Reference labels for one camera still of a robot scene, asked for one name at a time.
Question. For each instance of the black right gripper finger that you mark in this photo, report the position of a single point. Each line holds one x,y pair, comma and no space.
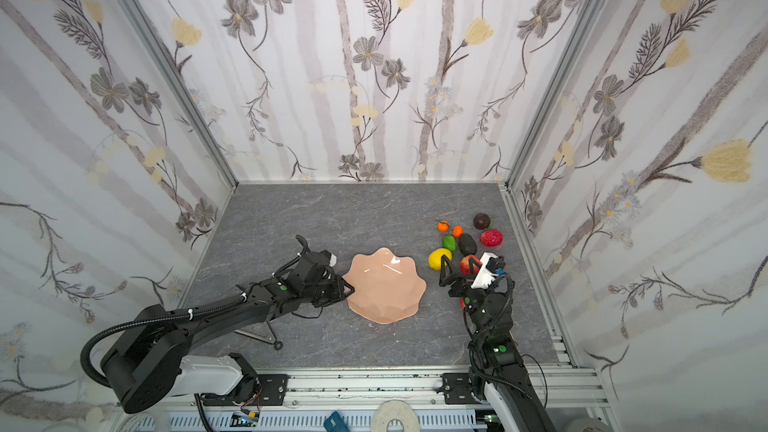
473,265
450,278

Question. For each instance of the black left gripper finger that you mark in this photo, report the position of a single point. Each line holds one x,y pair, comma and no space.
337,290
303,243

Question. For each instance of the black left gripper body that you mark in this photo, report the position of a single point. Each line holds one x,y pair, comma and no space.
330,287

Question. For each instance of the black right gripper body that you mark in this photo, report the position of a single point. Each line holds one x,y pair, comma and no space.
466,286

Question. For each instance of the yellow fake lemon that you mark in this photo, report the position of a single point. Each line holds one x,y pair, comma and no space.
436,257

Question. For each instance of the pink scalloped fruit bowl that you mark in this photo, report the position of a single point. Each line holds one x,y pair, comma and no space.
387,287

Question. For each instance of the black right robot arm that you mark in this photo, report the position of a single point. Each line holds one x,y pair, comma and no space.
497,375

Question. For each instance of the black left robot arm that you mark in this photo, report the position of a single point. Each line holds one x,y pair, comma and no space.
145,360

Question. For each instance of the dark fake avocado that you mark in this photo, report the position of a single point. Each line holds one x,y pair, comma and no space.
467,245

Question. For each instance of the green fake lime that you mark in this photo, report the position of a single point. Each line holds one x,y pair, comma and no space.
449,242

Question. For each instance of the magenta fake dragon fruit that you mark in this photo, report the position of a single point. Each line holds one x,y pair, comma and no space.
491,238

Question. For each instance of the dark brown round fruit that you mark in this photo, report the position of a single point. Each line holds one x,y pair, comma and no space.
482,221

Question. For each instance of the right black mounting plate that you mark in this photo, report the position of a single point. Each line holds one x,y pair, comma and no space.
461,389

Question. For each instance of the black mounting plate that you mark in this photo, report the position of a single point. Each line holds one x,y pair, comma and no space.
270,389
461,389

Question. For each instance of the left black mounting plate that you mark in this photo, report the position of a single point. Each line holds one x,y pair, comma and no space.
270,389

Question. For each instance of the white tape roll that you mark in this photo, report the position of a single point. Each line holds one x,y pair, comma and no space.
395,411

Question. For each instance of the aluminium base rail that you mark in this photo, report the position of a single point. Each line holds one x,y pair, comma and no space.
574,399

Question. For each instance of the blue tool handle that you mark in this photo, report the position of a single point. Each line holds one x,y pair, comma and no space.
335,423

